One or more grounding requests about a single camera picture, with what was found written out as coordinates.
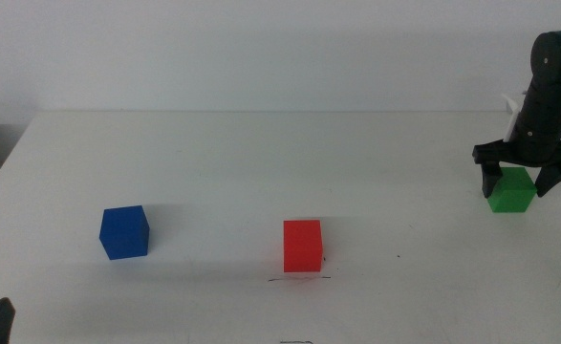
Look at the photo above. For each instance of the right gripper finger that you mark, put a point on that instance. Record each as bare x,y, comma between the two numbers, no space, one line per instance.
553,178
490,179

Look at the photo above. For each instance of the green cube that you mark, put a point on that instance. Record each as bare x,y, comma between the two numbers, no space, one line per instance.
514,196

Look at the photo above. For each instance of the blue cube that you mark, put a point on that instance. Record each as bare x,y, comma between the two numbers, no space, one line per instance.
124,234

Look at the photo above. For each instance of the red cube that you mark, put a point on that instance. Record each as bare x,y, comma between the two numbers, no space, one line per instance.
303,246

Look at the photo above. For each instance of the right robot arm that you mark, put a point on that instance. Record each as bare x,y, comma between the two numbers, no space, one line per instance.
554,71

